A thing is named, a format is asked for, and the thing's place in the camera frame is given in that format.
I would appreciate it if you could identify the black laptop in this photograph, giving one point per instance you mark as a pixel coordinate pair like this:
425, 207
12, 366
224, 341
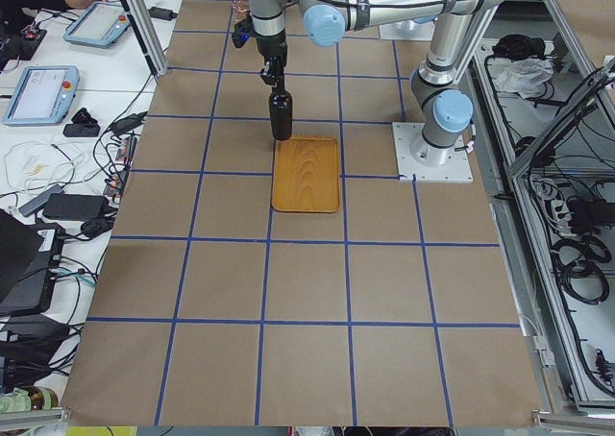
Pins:
29, 256

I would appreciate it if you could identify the blue teach pendant far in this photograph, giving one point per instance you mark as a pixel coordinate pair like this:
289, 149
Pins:
100, 25

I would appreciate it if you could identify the blue teach pendant near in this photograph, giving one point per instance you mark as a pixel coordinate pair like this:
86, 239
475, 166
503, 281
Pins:
43, 96

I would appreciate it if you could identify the black power brick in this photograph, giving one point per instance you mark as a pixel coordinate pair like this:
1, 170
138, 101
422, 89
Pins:
74, 207

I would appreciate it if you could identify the blue teach pendant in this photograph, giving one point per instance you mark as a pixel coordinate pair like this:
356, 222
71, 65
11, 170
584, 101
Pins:
100, 25
43, 96

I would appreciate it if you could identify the aluminium frame post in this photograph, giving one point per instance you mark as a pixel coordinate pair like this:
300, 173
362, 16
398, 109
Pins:
146, 36

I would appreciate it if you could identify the black small device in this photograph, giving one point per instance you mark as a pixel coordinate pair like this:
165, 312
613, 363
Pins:
82, 124

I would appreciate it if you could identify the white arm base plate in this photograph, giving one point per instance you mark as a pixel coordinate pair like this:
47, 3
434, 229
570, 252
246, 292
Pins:
417, 161
407, 30

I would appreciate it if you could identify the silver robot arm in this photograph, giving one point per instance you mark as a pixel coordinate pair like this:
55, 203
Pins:
453, 37

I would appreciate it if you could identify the crumpled white cloth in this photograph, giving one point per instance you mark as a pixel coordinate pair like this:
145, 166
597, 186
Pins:
526, 78

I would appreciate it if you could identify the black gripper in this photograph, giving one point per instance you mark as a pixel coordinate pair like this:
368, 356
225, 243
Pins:
271, 46

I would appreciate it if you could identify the black power adapter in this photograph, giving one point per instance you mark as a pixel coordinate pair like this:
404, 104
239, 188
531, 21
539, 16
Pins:
162, 13

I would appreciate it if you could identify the wooden tray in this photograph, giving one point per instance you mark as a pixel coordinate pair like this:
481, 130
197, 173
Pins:
306, 175

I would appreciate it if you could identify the dark wine bottle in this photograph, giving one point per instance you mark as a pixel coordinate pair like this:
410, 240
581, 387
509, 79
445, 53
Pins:
281, 112

